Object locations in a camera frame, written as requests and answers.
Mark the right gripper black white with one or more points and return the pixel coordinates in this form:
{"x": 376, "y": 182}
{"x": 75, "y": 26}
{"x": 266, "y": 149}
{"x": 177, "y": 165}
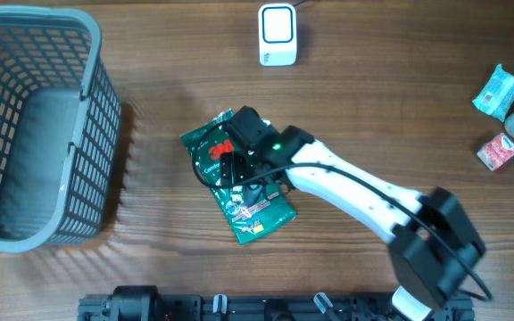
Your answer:
{"x": 239, "y": 174}

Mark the green 3M gloves package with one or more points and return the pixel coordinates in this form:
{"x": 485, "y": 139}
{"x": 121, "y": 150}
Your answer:
{"x": 264, "y": 209}

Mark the red Kleenex tissue pack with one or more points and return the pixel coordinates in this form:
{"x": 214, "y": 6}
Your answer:
{"x": 496, "y": 152}

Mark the mint green wipes pack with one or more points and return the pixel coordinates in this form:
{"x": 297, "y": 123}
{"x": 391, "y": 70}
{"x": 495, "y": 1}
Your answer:
{"x": 497, "y": 96}

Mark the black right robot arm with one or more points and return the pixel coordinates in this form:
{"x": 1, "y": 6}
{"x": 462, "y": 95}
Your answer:
{"x": 431, "y": 241}

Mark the white barcode scanner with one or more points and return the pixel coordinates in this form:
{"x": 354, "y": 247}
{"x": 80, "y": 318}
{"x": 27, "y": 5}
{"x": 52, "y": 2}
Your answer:
{"x": 277, "y": 26}

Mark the grey plastic mesh basket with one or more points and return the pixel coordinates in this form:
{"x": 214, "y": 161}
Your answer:
{"x": 60, "y": 121}

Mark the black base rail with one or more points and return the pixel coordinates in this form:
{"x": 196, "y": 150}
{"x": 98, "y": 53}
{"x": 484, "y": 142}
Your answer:
{"x": 145, "y": 302}

